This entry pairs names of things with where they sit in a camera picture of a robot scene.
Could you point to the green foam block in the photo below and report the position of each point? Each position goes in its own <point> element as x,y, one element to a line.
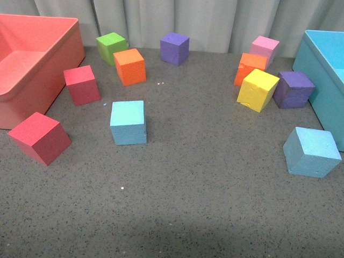
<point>109,44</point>

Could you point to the pink foam block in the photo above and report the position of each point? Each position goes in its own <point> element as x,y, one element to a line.
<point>264,46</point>

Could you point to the right purple foam block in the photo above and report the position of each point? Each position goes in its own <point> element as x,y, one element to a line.
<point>293,90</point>

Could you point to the front red foam block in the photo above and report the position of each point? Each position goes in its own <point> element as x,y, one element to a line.
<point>41,138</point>

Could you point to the orange foam block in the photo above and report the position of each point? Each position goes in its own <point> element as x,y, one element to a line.
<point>247,64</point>
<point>130,66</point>

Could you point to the grey curtain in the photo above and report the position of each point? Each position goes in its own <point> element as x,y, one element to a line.
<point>212,26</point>

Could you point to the rear purple foam block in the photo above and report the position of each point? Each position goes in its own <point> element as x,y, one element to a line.
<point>174,48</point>

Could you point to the left orange foam block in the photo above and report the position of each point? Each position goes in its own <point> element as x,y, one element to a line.
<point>130,66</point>

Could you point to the red plastic bin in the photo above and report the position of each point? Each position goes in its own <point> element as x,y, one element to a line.
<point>35,51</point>

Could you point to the light blue foam block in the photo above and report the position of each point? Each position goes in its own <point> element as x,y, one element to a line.
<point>311,152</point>
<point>128,122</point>

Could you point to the right orange foam block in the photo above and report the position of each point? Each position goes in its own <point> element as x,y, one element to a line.
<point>247,64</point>

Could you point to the yellow foam block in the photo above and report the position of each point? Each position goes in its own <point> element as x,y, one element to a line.
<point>257,89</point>

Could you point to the purple foam block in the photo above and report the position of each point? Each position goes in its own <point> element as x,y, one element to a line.
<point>293,90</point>
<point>174,48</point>

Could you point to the rear red foam block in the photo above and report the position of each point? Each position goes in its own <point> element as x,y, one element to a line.
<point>82,85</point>

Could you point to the blue plastic bin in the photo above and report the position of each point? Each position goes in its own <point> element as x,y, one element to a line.
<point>320,57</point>

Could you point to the red foam block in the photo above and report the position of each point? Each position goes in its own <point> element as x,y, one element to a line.
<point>82,85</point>
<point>41,138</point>

